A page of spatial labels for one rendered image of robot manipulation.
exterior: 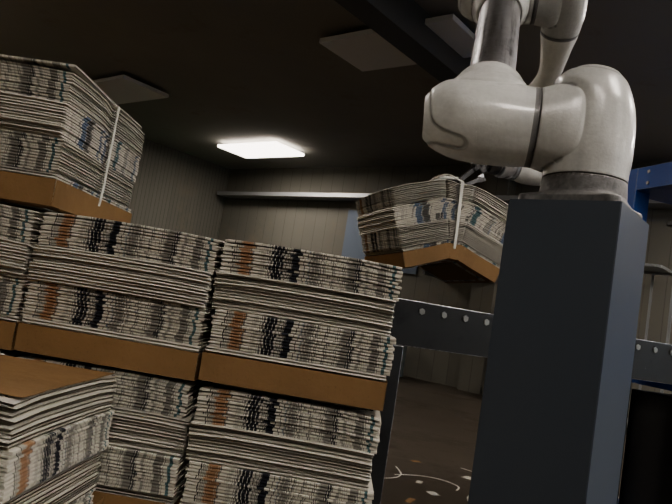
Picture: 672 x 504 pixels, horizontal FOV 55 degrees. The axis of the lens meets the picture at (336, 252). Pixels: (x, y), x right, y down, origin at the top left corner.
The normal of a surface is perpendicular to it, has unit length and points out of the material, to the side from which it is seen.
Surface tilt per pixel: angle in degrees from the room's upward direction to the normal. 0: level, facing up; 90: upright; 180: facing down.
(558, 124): 94
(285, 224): 90
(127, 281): 90
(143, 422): 90
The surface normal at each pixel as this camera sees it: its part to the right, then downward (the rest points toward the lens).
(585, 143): -0.37, -0.09
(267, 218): -0.61, -0.17
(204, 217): 0.78, 0.07
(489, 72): -0.07, -0.76
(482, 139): -0.29, 0.51
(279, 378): -0.04, -0.08
